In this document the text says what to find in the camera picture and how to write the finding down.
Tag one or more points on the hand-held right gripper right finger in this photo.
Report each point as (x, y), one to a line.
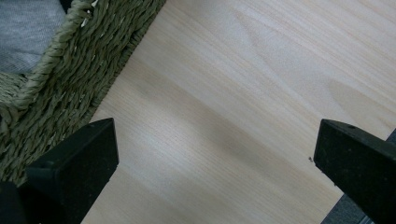
(361, 165)

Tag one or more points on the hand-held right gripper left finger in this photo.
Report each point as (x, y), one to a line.
(74, 168)

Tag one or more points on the green woven basket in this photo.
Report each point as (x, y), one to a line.
(77, 71)

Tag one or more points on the grey cloth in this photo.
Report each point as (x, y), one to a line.
(25, 34)

